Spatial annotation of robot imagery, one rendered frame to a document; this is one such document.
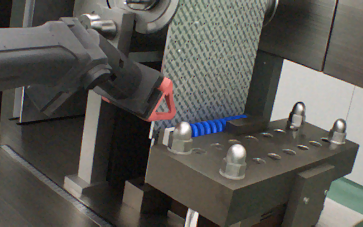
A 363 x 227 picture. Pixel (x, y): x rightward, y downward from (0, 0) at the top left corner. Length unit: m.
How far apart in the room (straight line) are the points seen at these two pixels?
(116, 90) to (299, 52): 0.44
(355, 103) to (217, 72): 2.72
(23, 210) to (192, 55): 0.36
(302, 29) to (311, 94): 2.71
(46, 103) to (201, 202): 0.25
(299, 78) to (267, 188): 3.02
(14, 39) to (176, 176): 0.38
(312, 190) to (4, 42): 0.58
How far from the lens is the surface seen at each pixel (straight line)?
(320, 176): 0.94
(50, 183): 0.99
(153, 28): 0.89
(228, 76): 1.01
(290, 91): 3.89
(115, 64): 0.77
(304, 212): 0.95
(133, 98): 0.81
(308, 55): 1.10
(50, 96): 0.75
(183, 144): 0.84
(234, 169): 0.80
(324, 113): 3.77
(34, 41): 0.58
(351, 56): 1.06
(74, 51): 0.63
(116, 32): 0.90
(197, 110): 0.97
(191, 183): 0.81
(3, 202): 0.92
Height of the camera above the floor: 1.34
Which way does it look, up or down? 18 degrees down
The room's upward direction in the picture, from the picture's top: 11 degrees clockwise
